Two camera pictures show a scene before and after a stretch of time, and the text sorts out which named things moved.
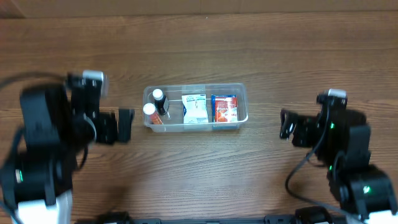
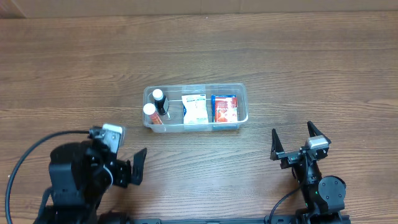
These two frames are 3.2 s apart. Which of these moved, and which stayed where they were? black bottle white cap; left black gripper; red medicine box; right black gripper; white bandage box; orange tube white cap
Moved: left black gripper; right black gripper
Stayed: black bottle white cap; white bandage box; orange tube white cap; red medicine box
